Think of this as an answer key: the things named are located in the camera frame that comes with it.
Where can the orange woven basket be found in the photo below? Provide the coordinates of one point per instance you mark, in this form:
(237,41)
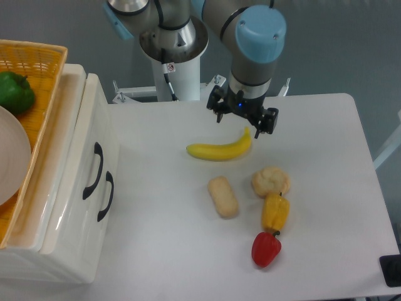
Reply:
(43,65)

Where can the yellow banana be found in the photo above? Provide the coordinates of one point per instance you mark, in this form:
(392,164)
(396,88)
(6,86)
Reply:
(222,152)

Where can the green bell pepper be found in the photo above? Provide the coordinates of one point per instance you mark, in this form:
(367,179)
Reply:
(17,95)

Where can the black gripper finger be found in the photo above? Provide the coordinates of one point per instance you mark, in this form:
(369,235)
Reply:
(216,103)
(265,121)

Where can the yellow bell pepper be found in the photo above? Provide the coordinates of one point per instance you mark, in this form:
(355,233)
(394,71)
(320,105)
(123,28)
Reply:
(275,212)

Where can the black device at edge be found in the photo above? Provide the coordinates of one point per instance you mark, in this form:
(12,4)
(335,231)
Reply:
(390,265)

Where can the red bell pepper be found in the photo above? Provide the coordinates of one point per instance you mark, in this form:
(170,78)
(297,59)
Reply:
(265,248)

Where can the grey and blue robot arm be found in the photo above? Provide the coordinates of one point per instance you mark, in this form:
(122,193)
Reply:
(253,32)

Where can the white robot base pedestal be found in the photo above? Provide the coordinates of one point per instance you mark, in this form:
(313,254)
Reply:
(175,56)

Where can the white drawer cabinet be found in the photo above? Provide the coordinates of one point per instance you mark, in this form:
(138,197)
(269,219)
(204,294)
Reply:
(21,259)

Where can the round bread roll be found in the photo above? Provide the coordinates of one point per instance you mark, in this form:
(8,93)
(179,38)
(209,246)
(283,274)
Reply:
(270,180)

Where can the beige round plate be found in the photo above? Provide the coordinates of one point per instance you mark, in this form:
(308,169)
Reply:
(15,155)

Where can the oblong bread loaf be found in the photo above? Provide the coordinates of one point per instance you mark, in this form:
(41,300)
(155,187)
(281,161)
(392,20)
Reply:
(223,196)

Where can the black lower drawer handle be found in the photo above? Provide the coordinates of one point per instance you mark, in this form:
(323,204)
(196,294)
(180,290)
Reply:
(108,197)

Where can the white post at right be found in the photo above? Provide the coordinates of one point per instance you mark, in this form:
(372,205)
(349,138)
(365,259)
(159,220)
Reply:
(391,144)

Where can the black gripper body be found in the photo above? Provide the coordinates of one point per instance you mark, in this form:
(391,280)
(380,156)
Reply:
(250,108)

